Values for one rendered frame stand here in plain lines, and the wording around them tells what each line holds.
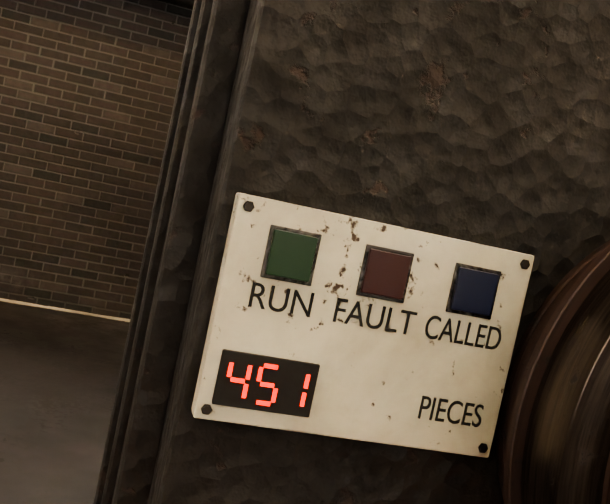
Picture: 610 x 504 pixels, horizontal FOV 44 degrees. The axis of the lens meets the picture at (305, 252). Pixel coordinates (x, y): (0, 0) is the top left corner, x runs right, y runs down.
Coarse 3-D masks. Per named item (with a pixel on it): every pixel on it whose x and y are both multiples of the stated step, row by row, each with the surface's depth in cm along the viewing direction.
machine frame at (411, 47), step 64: (256, 0) 62; (320, 0) 60; (384, 0) 61; (448, 0) 62; (512, 0) 64; (576, 0) 65; (192, 64) 86; (256, 64) 59; (320, 64) 60; (384, 64) 62; (448, 64) 63; (512, 64) 64; (576, 64) 65; (192, 128) 67; (256, 128) 60; (320, 128) 61; (384, 128) 62; (448, 128) 63; (512, 128) 65; (576, 128) 66; (192, 192) 67; (256, 192) 60; (320, 192) 61; (384, 192) 63; (448, 192) 64; (512, 192) 65; (576, 192) 67; (192, 256) 68; (576, 256) 67; (192, 320) 63; (128, 384) 88; (192, 384) 61; (128, 448) 68; (192, 448) 61; (256, 448) 62; (320, 448) 64; (384, 448) 65
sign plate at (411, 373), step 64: (256, 256) 59; (320, 256) 60; (448, 256) 62; (512, 256) 64; (256, 320) 59; (320, 320) 60; (384, 320) 62; (448, 320) 63; (512, 320) 64; (256, 384) 59; (320, 384) 61; (384, 384) 62; (448, 384) 64; (448, 448) 64
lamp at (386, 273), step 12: (372, 252) 60; (384, 252) 60; (372, 264) 60; (384, 264) 61; (396, 264) 61; (408, 264) 61; (372, 276) 60; (384, 276) 61; (396, 276) 61; (372, 288) 61; (384, 288) 61; (396, 288) 61
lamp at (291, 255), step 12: (276, 240) 58; (288, 240) 59; (300, 240) 59; (312, 240) 59; (276, 252) 58; (288, 252) 59; (300, 252) 59; (312, 252) 59; (276, 264) 59; (288, 264) 59; (300, 264) 59; (312, 264) 59; (288, 276) 59; (300, 276) 59
